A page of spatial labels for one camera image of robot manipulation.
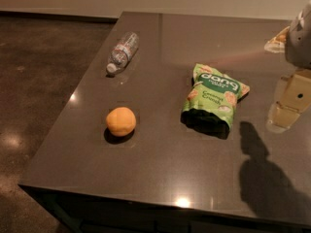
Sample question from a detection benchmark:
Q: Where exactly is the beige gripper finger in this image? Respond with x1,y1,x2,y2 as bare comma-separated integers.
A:
264,26,290,53
266,103,300,133

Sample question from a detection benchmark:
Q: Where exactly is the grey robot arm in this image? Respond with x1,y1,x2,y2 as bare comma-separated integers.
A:
264,1,311,133

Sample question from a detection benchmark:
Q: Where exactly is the green rice chip bag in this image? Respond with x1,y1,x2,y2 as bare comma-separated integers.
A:
181,63,250,139

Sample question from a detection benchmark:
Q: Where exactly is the clear plastic water bottle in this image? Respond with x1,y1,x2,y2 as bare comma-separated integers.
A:
106,32,139,76

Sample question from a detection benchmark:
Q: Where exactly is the orange round fruit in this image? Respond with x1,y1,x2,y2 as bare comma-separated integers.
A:
106,107,136,137

